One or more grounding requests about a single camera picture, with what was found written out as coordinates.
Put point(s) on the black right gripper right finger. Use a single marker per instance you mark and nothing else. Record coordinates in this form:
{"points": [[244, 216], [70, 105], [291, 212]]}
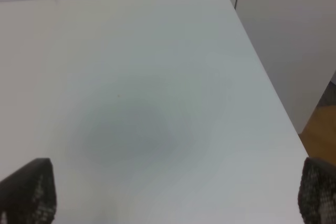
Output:
{"points": [[316, 196]]}

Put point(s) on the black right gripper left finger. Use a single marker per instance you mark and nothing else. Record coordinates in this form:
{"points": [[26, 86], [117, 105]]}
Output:
{"points": [[28, 195]]}

